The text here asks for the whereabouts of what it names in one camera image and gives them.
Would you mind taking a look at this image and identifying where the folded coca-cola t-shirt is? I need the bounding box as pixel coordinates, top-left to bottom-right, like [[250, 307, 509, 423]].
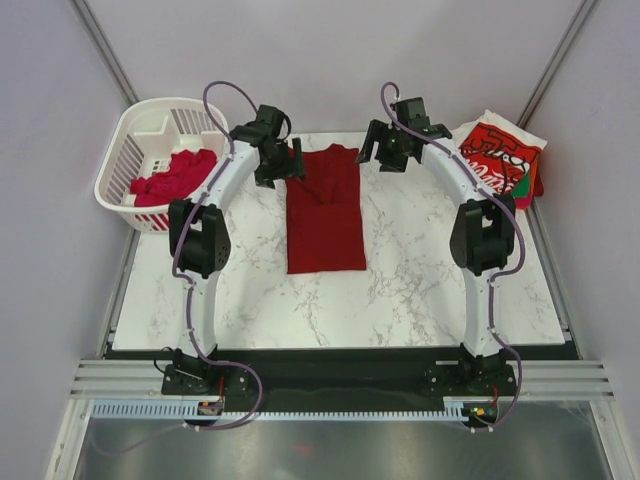
[[460, 151, 543, 195]]

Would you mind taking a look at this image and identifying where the white plastic laundry basket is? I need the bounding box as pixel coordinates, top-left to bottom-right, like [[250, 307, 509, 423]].
[[94, 97, 229, 233]]

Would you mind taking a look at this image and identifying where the right aluminium frame post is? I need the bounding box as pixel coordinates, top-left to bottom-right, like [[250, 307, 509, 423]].
[[516, 0, 600, 129]]

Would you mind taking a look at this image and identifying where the folded white t-shirt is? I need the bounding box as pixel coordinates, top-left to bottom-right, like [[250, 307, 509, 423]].
[[452, 109, 548, 162]]

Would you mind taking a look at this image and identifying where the bright red shirt in basket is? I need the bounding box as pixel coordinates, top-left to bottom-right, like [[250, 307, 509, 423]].
[[130, 149, 218, 208]]

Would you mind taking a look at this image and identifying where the folded green t-shirt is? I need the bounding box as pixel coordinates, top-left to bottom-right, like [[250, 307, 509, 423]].
[[511, 174, 531, 200]]

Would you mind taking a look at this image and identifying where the white slotted cable duct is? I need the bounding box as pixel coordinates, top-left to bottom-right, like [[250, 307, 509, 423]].
[[90, 397, 500, 422]]

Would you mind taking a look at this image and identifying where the dark red t-shirt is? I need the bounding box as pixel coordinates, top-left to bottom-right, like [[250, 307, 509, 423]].
[[286, 143, 367, 274]]

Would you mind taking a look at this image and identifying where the aluminium frame post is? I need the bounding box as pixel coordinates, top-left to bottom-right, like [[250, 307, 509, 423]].
[[516, 0, 600, 129], [69, 0, 139, 106]]

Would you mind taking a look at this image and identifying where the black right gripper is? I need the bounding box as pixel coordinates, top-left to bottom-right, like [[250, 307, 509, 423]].
[[355, 120, 409, 174]]

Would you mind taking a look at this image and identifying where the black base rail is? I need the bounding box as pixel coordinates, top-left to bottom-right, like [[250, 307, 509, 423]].
[[99, 344, 521, 414]]

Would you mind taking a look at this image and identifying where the left aluminium frame post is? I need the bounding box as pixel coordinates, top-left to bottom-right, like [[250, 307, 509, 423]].
[[69, 0, 139, 106]]

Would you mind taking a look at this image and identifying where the folded magenta t-shirt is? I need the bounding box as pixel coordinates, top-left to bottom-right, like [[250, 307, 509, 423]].
[[515, 196, 533, 210]]

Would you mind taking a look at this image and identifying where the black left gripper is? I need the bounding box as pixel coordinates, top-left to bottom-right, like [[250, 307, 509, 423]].
[[256, 139, 306, 191]]

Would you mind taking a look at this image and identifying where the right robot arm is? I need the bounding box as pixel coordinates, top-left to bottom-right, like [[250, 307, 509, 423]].
[[357, 97, 523, 396]]

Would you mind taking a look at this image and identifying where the folded orange t-shirt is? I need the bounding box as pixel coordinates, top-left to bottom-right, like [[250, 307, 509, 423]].
[[529, 159, 544, 198]]

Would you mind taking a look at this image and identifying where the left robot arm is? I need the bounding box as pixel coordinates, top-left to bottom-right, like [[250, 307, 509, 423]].
[[161, 105, 305, 395]]

